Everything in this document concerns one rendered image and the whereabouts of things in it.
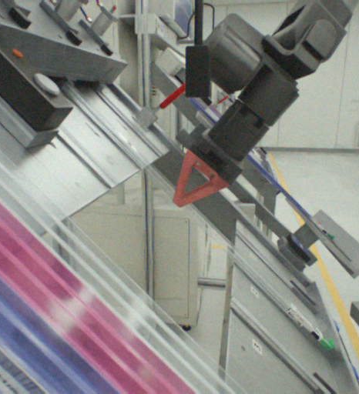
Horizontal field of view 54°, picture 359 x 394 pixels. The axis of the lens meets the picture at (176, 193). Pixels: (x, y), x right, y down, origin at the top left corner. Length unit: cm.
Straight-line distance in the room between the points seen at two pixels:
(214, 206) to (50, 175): 42
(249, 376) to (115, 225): 132
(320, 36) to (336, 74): 782
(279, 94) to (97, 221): 131
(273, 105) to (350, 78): 791
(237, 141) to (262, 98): 6
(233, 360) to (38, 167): 24
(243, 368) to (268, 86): 29
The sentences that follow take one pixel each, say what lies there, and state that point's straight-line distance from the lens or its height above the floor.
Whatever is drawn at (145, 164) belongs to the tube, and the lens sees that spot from 48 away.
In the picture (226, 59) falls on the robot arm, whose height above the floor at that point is 111.
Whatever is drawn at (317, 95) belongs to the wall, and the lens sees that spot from 819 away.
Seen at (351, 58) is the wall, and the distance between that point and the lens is 836.
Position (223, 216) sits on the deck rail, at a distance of 69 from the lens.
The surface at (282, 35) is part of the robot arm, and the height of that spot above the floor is 114.
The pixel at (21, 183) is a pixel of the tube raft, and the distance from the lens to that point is 27.
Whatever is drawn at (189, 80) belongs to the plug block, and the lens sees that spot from 34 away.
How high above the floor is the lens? 107
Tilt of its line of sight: 15 degrees down
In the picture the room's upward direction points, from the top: straight up
